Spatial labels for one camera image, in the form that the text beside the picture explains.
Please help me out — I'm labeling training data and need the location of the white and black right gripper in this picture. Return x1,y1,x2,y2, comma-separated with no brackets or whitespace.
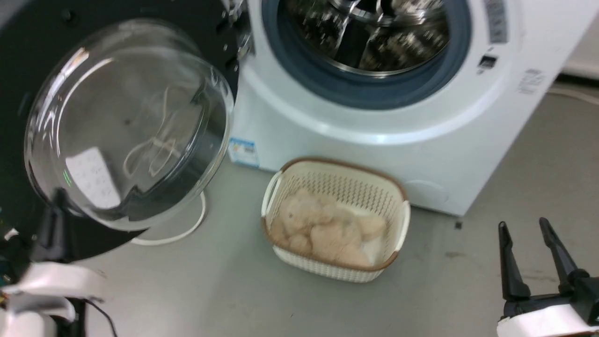
497,217,599,337

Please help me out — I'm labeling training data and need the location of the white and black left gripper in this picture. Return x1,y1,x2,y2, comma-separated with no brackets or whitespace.
0,187,110,323

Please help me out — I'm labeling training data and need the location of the black washing machine door with glass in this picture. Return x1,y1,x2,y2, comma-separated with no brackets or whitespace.
0,0,254,264

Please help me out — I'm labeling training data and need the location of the white front-loading washing machine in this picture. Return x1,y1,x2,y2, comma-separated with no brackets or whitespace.
228,0,599,217

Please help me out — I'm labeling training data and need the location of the blue and white energy sticker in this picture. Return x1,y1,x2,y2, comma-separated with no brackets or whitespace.
229,137,261,168

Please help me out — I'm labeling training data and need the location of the cream plastic laundry basket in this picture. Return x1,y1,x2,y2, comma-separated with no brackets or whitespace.
261,157,412,284

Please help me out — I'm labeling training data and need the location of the beige plush teddy bear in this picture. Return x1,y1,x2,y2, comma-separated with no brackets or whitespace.
269,188,388,269

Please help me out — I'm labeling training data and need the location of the thin black left gripper cable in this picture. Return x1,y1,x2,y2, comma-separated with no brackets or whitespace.
83,299,118,337

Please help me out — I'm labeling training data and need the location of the white cable on floor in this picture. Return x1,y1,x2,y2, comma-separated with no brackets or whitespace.
131,191,207,247

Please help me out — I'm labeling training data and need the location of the white hose by wall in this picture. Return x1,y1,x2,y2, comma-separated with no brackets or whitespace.
547,86,599,106

